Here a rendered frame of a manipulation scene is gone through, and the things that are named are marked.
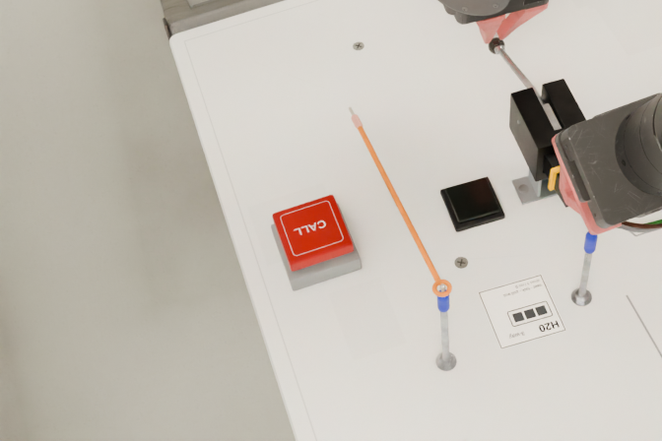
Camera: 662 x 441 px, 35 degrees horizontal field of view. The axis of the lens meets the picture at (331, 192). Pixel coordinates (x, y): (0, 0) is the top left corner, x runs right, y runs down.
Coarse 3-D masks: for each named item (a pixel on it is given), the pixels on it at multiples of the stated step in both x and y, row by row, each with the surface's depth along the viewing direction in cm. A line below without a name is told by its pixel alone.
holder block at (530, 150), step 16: (560, 80) 77; (512, 96) 77; (528, 96) 76; (544, 96) 77; (560, 96) 76; (512, 112) 78; (528, 112) 76; (544, 112) 75; (560, 112) 75; (576, 112) 75; (512, 128) 79; (528, 128) 75; (544, 128) 75; (528, 144) 76; (544, 144) 74; (528, 160) 77; (544, 176) 76
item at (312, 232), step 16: (304, 208) 80; (320, 208) 79; (336, 208) 79; (288, 224) 79; (304, 224) 79; (320, 224) 79; (336, 224) 78; (288, 240) 78; (304, 240) 78; (320, 240) 78; (336, 240) 78; (288, 256) 77; (304, 256) 77; (320, 256) 77; (336, 256) 78
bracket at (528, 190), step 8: (528, 176) 83; (520, 184) 83; (528, 184) 82; (536, 184) 81; (544, 184) 82; (520, 192) 82; (528, 192) 82; (536, 192) 82; (544, 192) 82; (552, 192) 82; (520, 200) 82; (528, 200) 82; (536, 200) 82
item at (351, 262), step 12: (348, 228) 80; (276, 240) 80; (288, 264) 79; (324, 264) 79; (336, 264) 79; (348, 264) 79; (360, 264) 79; (288, 276) 79; (300, 276) 78; (312, 276) 78; (324, 276) 79; (336, 276) 79; (300, 288) 79
